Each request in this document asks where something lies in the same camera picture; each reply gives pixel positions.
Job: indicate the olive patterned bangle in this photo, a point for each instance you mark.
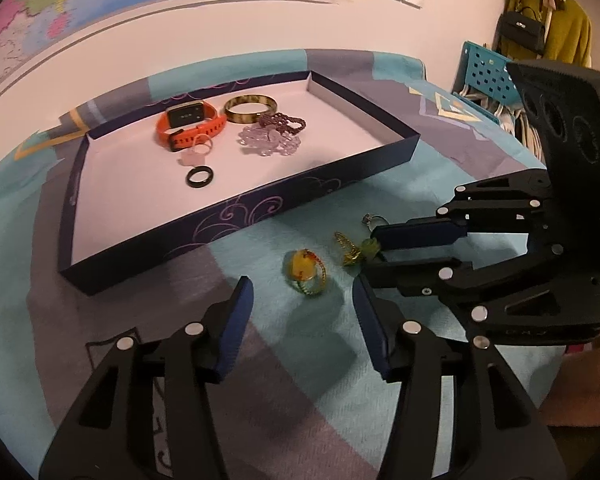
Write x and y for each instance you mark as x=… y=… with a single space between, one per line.
x=240 y=117

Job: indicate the yellow sweater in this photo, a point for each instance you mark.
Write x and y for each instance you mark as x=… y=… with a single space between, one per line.
x=570 y=35

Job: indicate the teal perforated rack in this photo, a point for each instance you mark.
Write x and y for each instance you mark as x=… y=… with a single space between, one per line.
x=485 y=72

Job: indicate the black handbag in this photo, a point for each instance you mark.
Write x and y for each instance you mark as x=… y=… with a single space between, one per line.
x=522 y=30

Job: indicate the person's right forearm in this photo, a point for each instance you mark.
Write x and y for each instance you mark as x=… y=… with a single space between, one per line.
x=590 y=380

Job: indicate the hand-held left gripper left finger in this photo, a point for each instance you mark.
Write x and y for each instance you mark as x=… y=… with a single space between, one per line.
x=235 y=320

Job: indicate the colourful wall map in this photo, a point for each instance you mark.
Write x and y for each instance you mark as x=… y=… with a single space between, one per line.
x=80 y=5

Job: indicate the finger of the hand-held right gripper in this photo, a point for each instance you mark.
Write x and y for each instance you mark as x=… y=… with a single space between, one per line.
x=415 y=234
x=410 y=275

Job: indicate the orange smart watch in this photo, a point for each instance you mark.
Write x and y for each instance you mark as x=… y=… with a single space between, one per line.
x=187 y=116

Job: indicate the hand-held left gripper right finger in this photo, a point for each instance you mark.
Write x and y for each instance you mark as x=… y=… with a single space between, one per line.
x=370 y=325

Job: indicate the dark blue cardboard box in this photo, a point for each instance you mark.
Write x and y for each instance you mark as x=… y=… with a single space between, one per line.
x=145 y=210

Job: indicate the white patterned cloth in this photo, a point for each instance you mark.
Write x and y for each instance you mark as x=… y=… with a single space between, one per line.
x=510 y=120

